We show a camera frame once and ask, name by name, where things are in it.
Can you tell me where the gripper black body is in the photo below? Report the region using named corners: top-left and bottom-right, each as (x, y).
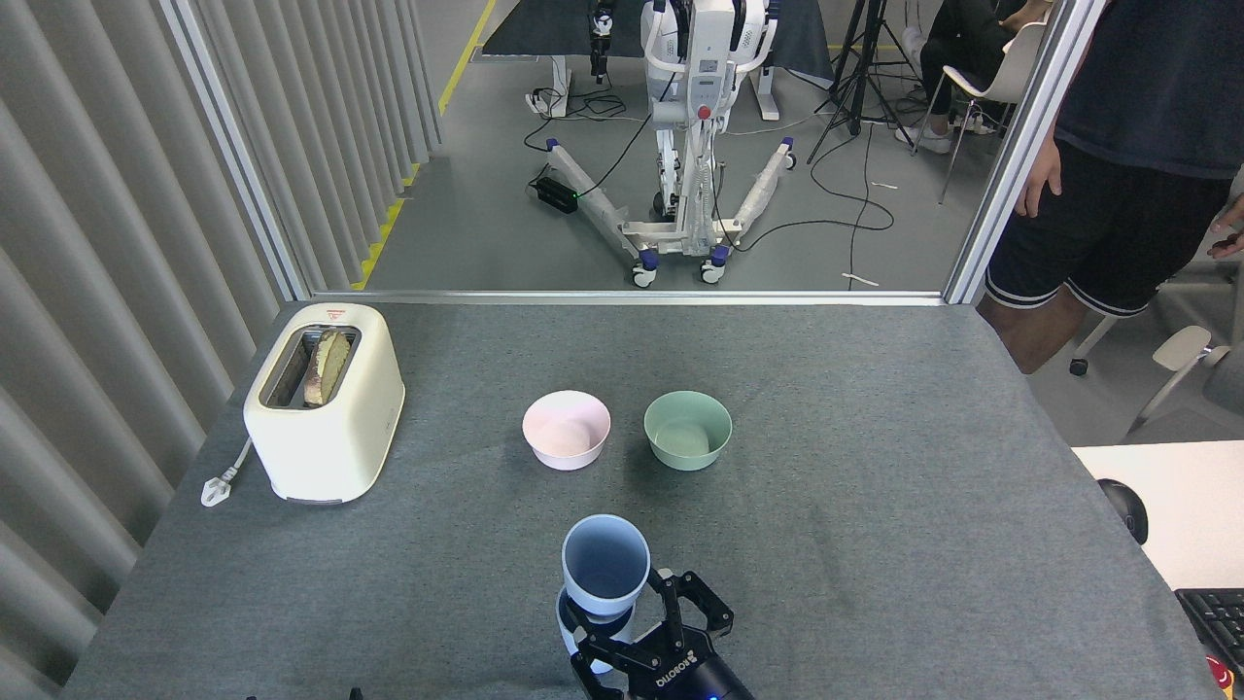
top-left (620, 647), bottom-right (759, 700)

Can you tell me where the blue plastic cup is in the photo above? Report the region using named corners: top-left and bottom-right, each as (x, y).
top-left (561, 514), bottom-right (651, 620)
top-left (555, 586), bottom-right (642, 675)

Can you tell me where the person's right hand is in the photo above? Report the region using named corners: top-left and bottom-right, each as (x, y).
top-left (1015, 136), bottom-right (1063, 218)

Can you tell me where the person's left hand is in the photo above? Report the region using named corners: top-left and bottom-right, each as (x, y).
top-left (1209, 192), bottom-right (1244, 260)

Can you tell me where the green bowl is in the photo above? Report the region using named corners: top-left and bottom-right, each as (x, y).
top-left (643, 391), bottom-right (733, 473)

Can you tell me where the pink bowl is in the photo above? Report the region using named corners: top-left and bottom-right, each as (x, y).
top-left (522, 391), bottom-right (612, 473)

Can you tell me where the cream toaster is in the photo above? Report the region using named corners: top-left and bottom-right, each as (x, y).
top-left (243, 302), bottom-right (406, 505)

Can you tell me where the bread slice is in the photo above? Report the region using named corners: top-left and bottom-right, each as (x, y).
top-left (303, 329), bottom-right (353, 407)

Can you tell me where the black computer mouse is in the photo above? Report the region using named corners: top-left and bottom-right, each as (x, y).
top-left (1098, 478), bottom-right (1150, 545)

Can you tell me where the black power brick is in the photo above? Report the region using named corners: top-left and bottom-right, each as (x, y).
top-left (531, 175), bottom-right (580, 214)

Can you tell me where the grey corrugated panel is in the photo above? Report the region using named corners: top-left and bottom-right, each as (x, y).
top-left (0, 0), bottom-right (434, 700)

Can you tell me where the white desk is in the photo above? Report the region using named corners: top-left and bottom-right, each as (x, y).
top-left (1072, 440), bottom-right (1244, 591)

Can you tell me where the black keyboard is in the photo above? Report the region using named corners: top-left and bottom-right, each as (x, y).
top-left (1174, 587), bottom-right (1244, 677)

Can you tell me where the grey office chair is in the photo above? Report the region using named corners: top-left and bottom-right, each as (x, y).
top-left (1125, 326), bottom-right (1244, 440)

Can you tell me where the black tripod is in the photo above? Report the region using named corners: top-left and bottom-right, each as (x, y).
top-left (807, 0), bottom-right (919, 164)

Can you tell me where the dark table with white legs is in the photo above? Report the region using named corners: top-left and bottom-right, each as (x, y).
top-left (483, 0), bottom-right (837, 120)

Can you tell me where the white chair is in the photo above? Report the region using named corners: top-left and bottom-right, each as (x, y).
top-left (914, 21), bottom-right (1055, 205)

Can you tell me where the seated person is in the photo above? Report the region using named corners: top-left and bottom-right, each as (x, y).
top-left (894, 0), bottom-right (1055, 154)

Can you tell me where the person in black shorts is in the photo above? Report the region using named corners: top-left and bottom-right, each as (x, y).
top-left (975, 0), bottom-right (1244, 376)

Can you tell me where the white toaster cord with plug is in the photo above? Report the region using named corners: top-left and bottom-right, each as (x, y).
top-left (200, 437), bottom-right (254, 508)

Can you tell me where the silver frame rail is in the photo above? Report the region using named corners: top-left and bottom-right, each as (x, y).
top-left (309, 289), bottom-right (947, 308)

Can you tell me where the black floor cable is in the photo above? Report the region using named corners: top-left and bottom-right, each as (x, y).
top-left (731, 124), bottom-right (896, 291)

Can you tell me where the silver frame post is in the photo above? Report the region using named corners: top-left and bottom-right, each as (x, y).
top-left (943, 0), bottom-right (1109, 305)
top-left (160, 0), bottom-right (313, 301)

